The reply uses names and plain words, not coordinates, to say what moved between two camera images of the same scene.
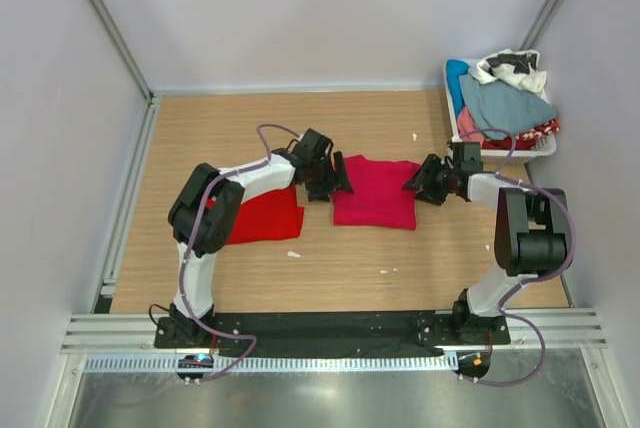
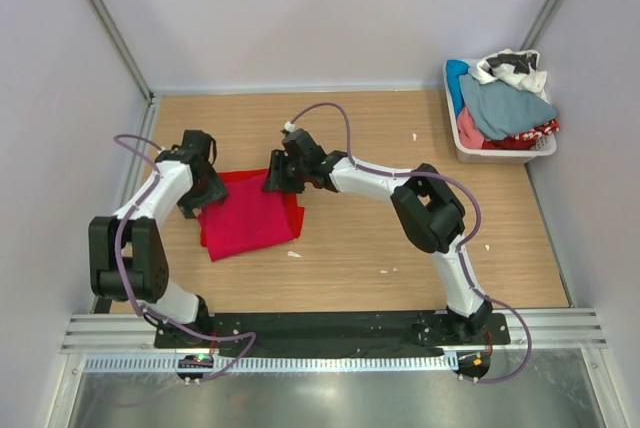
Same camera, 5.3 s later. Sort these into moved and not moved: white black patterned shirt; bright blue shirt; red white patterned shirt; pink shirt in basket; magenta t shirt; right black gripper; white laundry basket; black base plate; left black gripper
Moved: left black gripper; magenta t shirt; right black gripper
Not moved: bright blue shirt; black base plate; pink shirt in basket; white laundry basket; white black patterned shirt; red white patterned shirt
